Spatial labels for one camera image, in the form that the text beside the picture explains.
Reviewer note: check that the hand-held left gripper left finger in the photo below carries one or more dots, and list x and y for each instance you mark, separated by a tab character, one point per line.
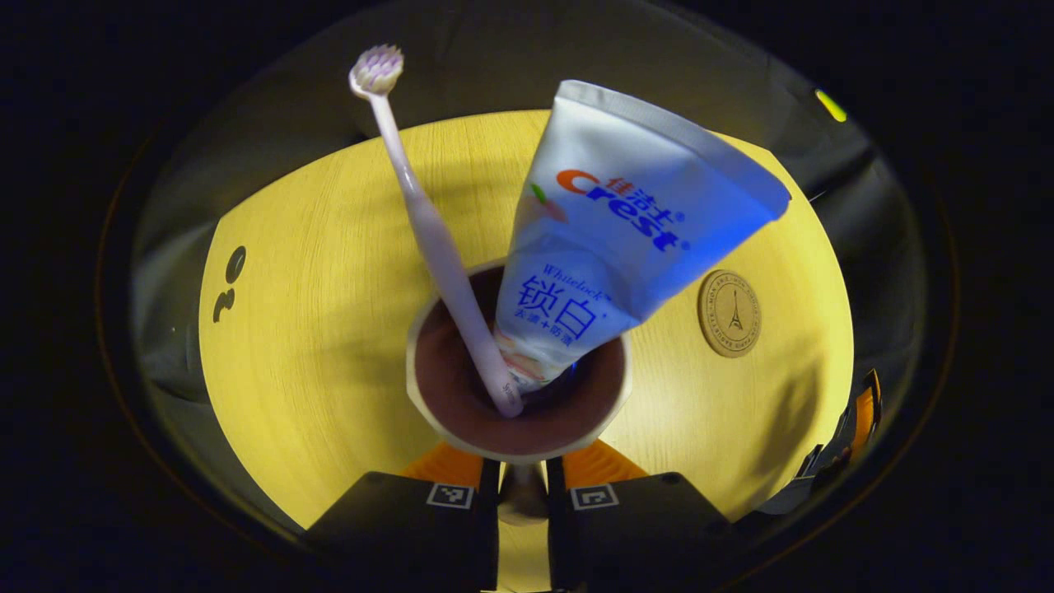
490	543

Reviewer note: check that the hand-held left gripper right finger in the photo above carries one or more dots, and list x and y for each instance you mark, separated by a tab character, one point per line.
556	543

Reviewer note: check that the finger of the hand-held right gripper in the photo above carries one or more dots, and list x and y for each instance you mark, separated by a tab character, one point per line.
863	412

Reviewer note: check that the beige cup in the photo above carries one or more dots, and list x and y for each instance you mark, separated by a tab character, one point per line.
461	391

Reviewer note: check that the round wooden coaster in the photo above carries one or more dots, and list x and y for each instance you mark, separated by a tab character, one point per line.
729	313

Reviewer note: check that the white toothpaste tube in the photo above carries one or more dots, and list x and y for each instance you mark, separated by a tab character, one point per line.
617	214

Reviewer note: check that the pink toothbrush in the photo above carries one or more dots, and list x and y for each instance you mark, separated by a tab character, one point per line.
428	222

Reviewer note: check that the black backdrop cloth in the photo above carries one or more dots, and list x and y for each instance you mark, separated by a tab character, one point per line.
461	58

